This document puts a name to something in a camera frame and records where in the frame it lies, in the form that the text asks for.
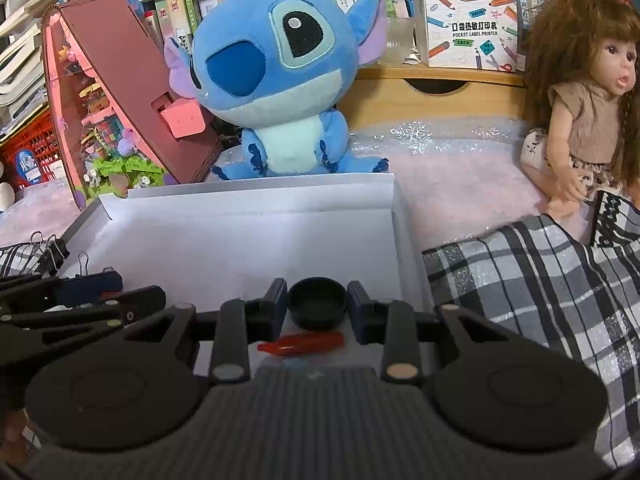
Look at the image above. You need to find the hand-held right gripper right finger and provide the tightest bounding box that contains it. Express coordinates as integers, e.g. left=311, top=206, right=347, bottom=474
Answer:
left=346, top=280, right=532, bottom=384

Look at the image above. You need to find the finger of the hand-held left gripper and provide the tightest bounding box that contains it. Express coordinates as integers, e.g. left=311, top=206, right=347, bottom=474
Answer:
left=0, top=285, right=167, bottom=372
left=0, top=270, right=125, bottom=312

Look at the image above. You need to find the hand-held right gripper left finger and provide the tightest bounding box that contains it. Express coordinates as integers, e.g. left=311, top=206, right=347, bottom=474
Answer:
left=106, top=277, right=289, bottom=384

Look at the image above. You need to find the black binder clip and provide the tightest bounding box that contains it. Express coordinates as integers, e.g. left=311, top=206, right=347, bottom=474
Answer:
left=27, top=231, right=70, bottom=277
left=74, top=252, right=117, bottom=281

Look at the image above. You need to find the black round cap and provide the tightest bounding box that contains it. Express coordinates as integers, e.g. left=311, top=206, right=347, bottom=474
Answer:
left=288, top=278, right=349, bottom=333

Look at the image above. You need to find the red pen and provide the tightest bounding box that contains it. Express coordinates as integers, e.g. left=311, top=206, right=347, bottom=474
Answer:
left=256, top=330, right=346, bottom=357

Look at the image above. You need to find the white cardboard box tray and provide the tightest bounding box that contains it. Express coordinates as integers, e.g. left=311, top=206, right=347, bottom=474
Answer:
left=52, top=172, right=437, bottom=366

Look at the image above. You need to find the red plastic crate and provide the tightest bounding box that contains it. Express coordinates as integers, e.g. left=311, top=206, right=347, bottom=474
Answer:
left=0, top=107, right=68, bottom=191

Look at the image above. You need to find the pink triangular miniature house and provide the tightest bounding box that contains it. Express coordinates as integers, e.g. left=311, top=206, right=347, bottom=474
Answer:
left=41, top=0, right=225, bottom=211

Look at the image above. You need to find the black white plaid blanket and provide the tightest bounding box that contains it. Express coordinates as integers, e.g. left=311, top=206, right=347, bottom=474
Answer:
left=0, top=191, right=640, bottom=472

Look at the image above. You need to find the blue alien plush toy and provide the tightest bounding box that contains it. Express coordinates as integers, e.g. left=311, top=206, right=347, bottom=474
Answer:
left=163, top=0, right=391, bottom=182

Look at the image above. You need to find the wooden drawer organizer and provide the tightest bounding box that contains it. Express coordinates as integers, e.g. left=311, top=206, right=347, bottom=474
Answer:
left=335, top=62, right=532, bottom=137

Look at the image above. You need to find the stack of grey paperback books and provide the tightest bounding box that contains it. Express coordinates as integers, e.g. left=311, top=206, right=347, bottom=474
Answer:
left=0, top=0, right=123, bottom=126

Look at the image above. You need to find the clear plastic cup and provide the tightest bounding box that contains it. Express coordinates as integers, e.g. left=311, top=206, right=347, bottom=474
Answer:
left=384, top=17, right=417, bottom=66

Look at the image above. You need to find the brown haired baby doll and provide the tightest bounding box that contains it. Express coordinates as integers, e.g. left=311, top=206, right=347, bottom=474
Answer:
left=520, top=0, right=640, bottom=242

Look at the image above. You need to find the white label printer box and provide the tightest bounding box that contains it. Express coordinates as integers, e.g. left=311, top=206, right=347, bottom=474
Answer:
left=411, top=0, right=519, bottom=74

